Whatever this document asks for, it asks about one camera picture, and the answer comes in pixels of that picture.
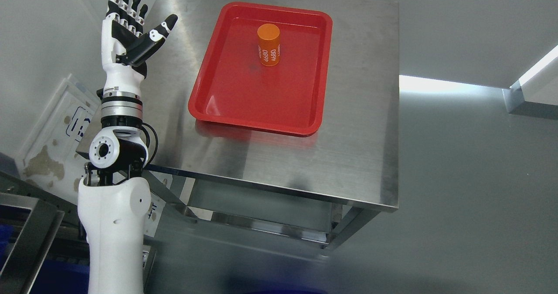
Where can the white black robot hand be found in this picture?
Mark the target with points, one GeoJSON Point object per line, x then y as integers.
{"type": "Point", "coordinates": [126, 45]}

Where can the orange cylindrical capacitor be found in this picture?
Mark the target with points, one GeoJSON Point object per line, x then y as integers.
{"type": "Point", "coordinates": [269, 44]}

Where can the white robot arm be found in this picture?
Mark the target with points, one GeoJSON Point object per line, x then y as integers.
{"type": "Point", "coordinates": [114, 198]}

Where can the red plastic tray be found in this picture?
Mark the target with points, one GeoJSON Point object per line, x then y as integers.
{"type": "Point", "coordinates": [234, 88]}

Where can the white label sign board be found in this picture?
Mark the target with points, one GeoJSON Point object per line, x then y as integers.
{"type": "Point", "coordinates": [49, 159]}

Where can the steel table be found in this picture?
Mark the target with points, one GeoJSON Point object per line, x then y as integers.
{"type": "Point", "coordinates": [349, 165]}

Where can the steel shelf front rail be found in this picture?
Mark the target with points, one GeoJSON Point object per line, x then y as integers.
{"type": "Point", "coordinates": [39, 221]}

